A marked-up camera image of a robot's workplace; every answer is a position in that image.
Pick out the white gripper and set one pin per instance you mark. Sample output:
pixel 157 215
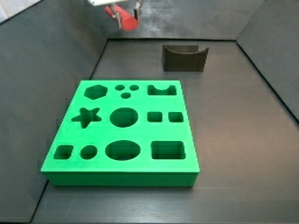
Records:
pixel 112 3

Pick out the red cylinder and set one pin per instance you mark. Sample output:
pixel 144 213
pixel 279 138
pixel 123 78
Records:
pixel 128 21

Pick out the black cradle fixture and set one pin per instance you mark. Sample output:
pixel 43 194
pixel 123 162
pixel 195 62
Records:
pixel 183 58

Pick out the green shape sorter block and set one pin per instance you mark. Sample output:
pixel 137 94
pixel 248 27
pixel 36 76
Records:
pixel 124 136

